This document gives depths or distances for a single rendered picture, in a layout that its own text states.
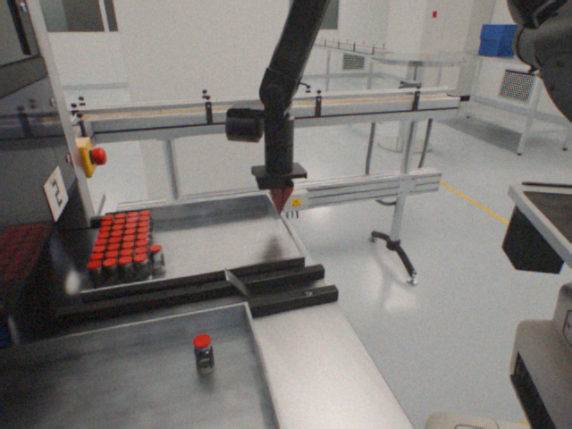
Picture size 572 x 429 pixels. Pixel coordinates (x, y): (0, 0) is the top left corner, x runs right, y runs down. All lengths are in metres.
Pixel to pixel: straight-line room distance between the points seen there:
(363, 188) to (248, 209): 1.13
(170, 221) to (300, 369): 0.45
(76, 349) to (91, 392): 0.07
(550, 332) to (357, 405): 0.41
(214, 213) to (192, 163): 1.43
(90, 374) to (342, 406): 0.30
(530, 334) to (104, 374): 0.65
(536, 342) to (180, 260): 0.61
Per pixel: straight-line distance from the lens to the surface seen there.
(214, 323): 0.54
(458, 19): 7.30
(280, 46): 0.66
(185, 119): 1.54
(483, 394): 1.73
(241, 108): 0.71
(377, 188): 1.94
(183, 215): 0.82
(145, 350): 0.54
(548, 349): 0.75
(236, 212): 0.83
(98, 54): 8.76
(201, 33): 2.12
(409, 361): 1.74
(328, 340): 0.53
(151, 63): 2.12
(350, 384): 0.49
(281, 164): 0.71
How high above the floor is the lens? 1.26
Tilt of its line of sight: 28 degrees down
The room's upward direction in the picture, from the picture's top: straight up
